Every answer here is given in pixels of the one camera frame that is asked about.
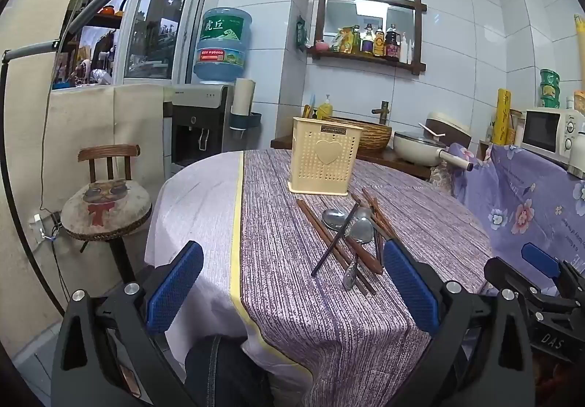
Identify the wooden wall shelf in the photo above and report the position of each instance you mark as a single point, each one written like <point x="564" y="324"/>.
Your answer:
<point x="365" y="60"/>

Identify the black chopstick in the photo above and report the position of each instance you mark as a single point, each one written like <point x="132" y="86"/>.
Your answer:
<point x="333" y="243"/>

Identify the stack of green cans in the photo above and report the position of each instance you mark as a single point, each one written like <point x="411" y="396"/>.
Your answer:
<point x="550" y="89"/>

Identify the dark sauce bottle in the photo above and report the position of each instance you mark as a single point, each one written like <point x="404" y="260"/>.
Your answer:
<point x="392" y="44"/>

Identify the white bottle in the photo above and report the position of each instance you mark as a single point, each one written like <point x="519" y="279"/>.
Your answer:
<point x="404" y="50"/>

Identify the green hanging packet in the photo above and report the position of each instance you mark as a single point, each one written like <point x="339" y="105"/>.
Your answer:
<point x="300" y="35"/>

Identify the translucent plastic spoon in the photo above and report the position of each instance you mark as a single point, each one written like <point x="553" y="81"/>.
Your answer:
<point x="364" y="211"/>

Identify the yellow soap bottle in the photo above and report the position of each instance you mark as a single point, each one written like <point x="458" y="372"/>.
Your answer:
<point x="324" y="110"/>

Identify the purple label bottle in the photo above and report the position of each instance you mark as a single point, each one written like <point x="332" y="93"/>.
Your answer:
<point x="367" y="39"/>

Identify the wooden chair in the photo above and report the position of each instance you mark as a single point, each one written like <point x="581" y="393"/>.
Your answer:
<point x="107" y="152"/>

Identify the rice cooker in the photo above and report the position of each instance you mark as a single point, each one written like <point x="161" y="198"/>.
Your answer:
<point x="450" y="124"/>

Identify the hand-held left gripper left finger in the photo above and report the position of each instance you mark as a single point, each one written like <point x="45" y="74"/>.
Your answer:
<point x="176" y="286"/>

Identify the woven basin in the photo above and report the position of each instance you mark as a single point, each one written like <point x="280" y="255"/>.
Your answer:
<point x="365" y="133"/>

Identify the beige panel cover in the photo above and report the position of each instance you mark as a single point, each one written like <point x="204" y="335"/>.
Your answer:
<point x="105" y="124"/>

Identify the person's leg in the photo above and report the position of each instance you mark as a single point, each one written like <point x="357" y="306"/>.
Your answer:
<point x="224" y="375"/>

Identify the cream plastic utensil holder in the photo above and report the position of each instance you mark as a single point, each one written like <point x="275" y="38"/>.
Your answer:
<point x="324" y="156"/>

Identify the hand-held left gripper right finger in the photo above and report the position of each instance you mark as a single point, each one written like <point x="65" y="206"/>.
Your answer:
<point x="411" y="288"/>

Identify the white microwave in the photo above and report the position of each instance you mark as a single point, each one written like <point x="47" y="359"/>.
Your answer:
<point x="548" y="130"/>

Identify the white pan with lid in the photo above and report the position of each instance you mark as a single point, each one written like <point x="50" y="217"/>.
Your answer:
<point x="418" y="146"/>

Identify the pink small bowl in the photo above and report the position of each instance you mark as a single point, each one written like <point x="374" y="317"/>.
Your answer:
<point x="321" y="45"/>

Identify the bamboo style faucet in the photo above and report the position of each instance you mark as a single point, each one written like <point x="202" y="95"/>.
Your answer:
<point x="383" y="112"/>

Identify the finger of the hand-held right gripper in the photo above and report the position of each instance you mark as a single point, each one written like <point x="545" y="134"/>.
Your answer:
<point x="502" y="272"/>
<point x="541" y="258"/>

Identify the yellow label bottle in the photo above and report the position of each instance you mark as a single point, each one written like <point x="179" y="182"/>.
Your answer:
<point x="378" y="41"/>

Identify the white rice paddle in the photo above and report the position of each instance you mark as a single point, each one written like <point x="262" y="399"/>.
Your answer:
<point x="429" y="129"/>

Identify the green label bottle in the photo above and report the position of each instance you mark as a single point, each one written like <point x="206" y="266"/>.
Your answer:
<point x="355" y="40"/>

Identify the purple striped tablecloth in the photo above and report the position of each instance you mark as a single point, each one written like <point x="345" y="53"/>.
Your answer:
<point x="297" y="320"/>

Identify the cluttered storage shelf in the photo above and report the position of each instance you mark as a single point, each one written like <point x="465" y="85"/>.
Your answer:
<point x="91" y="51"/>

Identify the black curved pole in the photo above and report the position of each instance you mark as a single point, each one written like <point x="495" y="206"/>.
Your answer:
<point x="13" y="188"/>

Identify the water dispenser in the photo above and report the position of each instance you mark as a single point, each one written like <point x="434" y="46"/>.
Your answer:
<point x="196" y="124"/>

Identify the yellow seasoning packet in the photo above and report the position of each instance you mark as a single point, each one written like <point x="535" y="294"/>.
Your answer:
<point x="340" y="40"/>

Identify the yellow box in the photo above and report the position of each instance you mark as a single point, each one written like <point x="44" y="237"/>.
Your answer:
<point x="502" y="114"/>

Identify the blue water bottle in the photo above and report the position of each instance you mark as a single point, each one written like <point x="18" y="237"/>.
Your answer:
<point x="224" y="46"/>

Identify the white power strip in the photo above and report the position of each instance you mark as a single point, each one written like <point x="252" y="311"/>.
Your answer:
<point x="43" y="226"/>

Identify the brown floral cloth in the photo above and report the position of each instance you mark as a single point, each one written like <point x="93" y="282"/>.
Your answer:
<point x="441" y="176"/>

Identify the white tablecloth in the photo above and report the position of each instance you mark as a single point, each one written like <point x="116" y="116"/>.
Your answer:
<point x="196" y="206"/>

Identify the sliding window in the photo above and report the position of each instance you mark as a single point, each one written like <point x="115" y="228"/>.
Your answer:
<point x="160" y="23"/>

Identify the purple floral cloth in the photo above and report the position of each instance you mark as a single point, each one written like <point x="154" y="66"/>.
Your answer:
<point x="516" y="206"/>

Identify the cat print seat cushion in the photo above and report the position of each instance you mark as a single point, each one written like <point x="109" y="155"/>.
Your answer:
<point x="105" y="206"/>

